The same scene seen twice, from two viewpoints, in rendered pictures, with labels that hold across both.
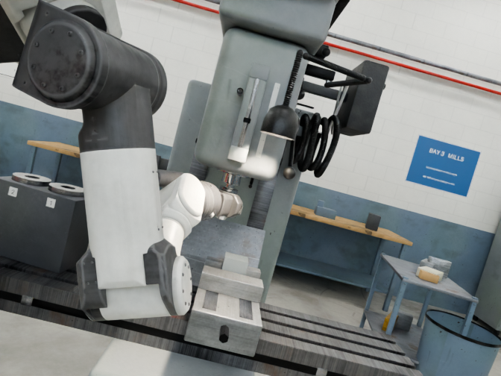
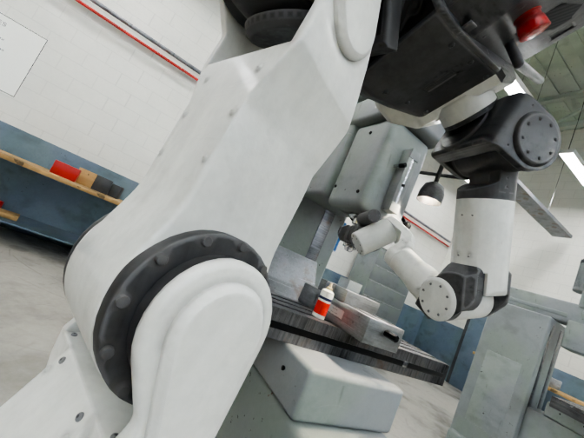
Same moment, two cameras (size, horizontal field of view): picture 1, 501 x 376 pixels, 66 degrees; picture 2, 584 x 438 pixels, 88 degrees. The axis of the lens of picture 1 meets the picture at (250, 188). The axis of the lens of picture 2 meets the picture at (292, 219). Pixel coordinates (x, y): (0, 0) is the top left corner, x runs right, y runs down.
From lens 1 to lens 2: 0.73 m
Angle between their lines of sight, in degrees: 27
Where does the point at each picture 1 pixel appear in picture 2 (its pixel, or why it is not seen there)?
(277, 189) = (329, 233)
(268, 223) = (319, 256)
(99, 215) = (501, 244)
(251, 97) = (408, 170)
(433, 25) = not seen: hidden behind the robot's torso
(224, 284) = (359, 301)
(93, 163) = (503, 208)
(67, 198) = not seen: hidden behind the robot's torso
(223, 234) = (291, 262)
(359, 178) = not seen: hidden behind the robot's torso
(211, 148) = (372, 199)
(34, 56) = (525, 130)
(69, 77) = (545, 152)
